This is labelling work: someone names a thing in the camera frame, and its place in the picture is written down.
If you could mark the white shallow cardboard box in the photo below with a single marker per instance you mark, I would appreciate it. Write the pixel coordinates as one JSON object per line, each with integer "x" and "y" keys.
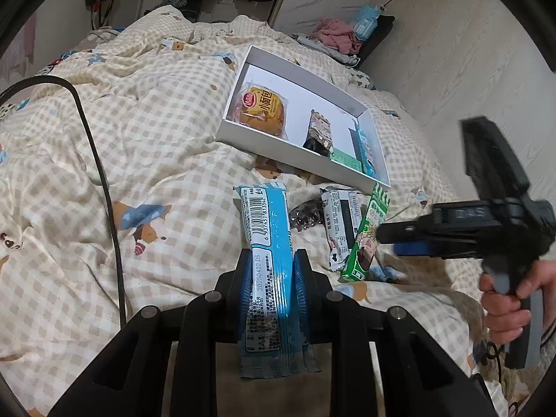
{"x": 299, "y": 104}

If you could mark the heart-print pillow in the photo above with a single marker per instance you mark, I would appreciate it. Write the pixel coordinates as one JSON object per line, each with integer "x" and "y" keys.
{"x": 360, "y": 79}

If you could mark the blue wipes pack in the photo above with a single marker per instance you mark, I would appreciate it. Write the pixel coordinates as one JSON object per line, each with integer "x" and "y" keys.
{"x": 367, "y": 24}

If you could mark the green striped snack packet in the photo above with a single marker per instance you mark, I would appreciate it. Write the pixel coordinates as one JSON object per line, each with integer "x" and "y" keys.
{"x": 365, "y": 243}

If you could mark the dark wrapped candy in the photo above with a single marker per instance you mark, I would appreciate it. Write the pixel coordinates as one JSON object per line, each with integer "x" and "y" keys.
{"x": 304, "y": 217}

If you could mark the person's right hand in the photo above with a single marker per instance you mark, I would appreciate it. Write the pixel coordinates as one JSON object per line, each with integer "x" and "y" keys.
{"x": 504, "y": 312}

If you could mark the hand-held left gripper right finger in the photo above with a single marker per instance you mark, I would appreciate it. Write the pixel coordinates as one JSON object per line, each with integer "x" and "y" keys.
{"x": 302, "y": 282}

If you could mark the beige checked dog-print blanket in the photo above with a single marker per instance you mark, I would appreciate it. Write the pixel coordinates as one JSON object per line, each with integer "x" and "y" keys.
{"x": 173, "y": 182}

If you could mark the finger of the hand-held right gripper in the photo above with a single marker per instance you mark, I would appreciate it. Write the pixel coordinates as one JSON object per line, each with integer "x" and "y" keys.
{"x": 404, "y": 231}
{"x": 412, "y": 249}

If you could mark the pink curtain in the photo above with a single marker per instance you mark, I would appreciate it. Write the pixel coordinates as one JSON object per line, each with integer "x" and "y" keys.
{"x": 15, "y": 52}

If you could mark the brown patterned snack packet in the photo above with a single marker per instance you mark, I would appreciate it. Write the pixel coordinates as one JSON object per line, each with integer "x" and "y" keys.
{"x": 319, "y": 130}

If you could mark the teal green snack packet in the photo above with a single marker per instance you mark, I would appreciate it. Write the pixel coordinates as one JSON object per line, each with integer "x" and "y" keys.
{"x": 347, "y": 160}

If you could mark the grey white snack packet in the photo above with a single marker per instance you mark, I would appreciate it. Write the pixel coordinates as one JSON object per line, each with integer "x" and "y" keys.
{"x": 341, "y": 221}

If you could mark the pile of clothes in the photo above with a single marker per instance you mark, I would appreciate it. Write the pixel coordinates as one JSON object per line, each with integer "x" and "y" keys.
{"x": 330, "y": 52}

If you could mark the black chair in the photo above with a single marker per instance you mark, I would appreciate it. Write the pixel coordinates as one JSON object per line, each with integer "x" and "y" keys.
{"x": 378, "y": 34}

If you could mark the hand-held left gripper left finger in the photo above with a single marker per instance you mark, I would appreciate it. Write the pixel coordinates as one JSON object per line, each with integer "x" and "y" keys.
{"x": 245, "y": 282}

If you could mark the blue cartoon snack packet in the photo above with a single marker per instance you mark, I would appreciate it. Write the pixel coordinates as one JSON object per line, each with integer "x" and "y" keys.
{"x": 367, "y": 147}

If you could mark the packaged orange bread bun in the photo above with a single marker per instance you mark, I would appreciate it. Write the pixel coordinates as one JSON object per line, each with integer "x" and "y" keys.
{"x": 260, "y": 110}

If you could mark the pink crumpled cloth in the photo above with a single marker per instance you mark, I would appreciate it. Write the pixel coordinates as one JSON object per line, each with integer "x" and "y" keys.
{"x": 336, "y": 34}

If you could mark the colourful printed bed sheet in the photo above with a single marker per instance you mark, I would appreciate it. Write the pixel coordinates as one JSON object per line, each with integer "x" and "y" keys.
{"x": 56, "y": 63}

